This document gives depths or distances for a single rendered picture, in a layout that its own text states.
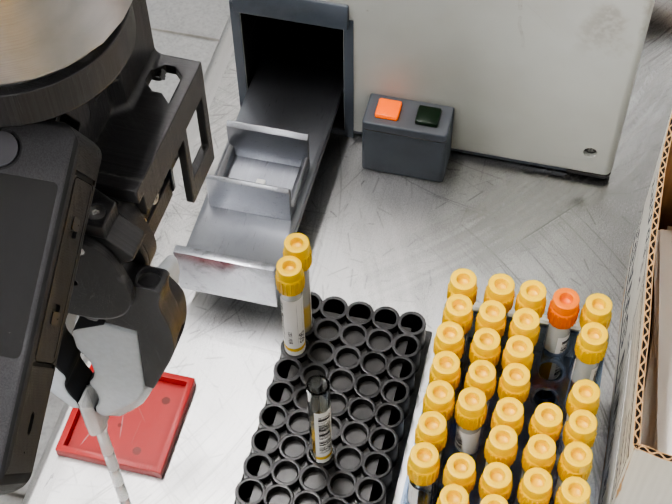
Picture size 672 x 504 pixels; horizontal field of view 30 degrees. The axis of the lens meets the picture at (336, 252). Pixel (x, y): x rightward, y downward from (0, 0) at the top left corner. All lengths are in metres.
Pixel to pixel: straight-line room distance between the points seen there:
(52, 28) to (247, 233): 0.49
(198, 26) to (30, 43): 1.95
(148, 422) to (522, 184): 0.31
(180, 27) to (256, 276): 1.53
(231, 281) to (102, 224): 0.40
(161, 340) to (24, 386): 0.08
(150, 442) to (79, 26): 0.47
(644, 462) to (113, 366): 0.28
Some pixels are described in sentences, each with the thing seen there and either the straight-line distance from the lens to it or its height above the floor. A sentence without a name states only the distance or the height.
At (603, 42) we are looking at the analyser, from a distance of 0.82.
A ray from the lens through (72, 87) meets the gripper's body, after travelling 0.36.
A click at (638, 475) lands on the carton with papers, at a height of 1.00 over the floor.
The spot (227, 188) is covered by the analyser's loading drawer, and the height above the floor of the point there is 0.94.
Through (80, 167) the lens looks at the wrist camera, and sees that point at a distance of 0.38.
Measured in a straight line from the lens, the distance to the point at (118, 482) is 0.58.
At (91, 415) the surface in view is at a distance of 0.52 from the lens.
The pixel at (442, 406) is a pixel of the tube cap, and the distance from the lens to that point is 0.66.
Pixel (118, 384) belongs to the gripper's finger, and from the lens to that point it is 0.49.
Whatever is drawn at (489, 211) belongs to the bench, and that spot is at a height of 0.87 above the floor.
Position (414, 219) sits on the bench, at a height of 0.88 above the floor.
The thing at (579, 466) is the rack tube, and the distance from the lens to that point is 0.65.
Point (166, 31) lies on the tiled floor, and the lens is 2.29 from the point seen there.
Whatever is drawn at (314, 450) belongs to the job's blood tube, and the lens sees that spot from 0.74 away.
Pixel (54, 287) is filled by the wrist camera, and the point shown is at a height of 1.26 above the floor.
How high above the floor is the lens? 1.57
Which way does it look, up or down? 54 degrees down
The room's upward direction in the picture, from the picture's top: 1 degrees counter-clockwise
